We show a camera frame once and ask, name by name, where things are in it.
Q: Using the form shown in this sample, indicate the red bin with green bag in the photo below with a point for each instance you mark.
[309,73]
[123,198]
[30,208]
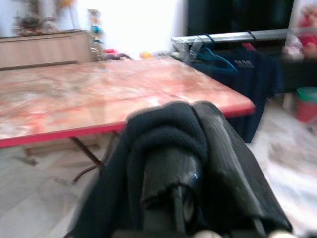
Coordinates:
[307,109]

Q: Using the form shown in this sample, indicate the black flat screen television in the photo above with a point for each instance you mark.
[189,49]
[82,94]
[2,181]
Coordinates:
[235,15]

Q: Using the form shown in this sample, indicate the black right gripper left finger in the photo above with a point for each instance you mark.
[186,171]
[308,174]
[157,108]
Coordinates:
[173,178]

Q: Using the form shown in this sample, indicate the black clothes hanger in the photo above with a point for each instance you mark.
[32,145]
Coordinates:
[250,34]

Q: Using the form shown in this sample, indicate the red figurine statue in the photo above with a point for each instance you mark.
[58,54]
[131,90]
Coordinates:
[309,39]

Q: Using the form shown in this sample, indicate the marble pattern folding table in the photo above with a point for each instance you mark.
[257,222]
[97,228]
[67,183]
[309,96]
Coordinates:
[99,94]

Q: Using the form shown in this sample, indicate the silver metal clothes rack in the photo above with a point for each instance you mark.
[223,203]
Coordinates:
[267,34]

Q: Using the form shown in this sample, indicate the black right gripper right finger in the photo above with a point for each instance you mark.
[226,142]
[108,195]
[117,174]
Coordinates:
[223,153]

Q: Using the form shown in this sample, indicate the light wooden cabinet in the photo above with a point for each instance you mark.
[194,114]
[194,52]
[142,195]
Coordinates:
[44,49]

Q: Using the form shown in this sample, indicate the orange plush toy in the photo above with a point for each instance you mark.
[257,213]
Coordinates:
[146,54]

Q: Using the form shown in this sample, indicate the navy polo shirt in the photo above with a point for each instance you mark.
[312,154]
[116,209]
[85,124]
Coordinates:
[257,81]

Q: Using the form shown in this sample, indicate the gold trophy with blue ball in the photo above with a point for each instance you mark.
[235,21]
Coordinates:
[95,29]

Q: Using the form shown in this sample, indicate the black shirt with green print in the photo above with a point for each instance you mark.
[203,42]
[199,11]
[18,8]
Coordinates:
[161,129]

